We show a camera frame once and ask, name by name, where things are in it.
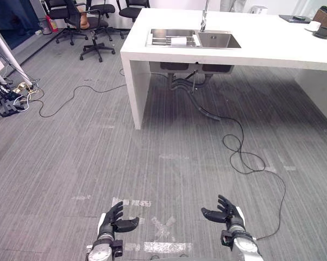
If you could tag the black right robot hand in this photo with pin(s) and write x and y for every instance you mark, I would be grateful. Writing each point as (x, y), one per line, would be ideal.
(228, 213)

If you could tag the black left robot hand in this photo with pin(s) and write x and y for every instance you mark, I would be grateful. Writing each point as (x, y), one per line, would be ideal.
(117, 224)

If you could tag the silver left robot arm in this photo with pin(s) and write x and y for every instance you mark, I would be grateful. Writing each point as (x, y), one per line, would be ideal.
(101, 248)

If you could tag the stainless steel double sink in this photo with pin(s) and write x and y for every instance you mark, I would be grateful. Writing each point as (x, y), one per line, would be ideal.
(220, 40)

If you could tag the chrome sink faucet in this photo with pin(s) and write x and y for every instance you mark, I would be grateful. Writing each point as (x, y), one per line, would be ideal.
(204, 16)

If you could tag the white kitchen island counter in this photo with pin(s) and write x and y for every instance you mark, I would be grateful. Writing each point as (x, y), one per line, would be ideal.
(261, 55)

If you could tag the black office chair with armrests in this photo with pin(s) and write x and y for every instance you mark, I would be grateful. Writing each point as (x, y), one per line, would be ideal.
(94, 23)

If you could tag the tan bag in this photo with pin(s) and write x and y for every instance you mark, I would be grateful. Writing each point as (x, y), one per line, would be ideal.
(84, 21)

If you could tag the white countertop appliance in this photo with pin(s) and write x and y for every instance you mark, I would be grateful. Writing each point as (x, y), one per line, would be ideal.
(258, 10)

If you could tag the black mesh waste basket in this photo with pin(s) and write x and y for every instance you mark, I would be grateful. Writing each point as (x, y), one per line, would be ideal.
(45, 27)

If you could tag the black mesh office chair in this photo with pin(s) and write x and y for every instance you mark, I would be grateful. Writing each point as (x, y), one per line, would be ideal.
(57, 12)
(103, 8)
(131, 12)

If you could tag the brown woven basket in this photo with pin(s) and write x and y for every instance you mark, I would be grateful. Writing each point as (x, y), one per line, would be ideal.
(322, 17)

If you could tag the white desk frame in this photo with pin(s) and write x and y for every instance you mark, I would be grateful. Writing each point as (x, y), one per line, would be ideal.
(8, 54)

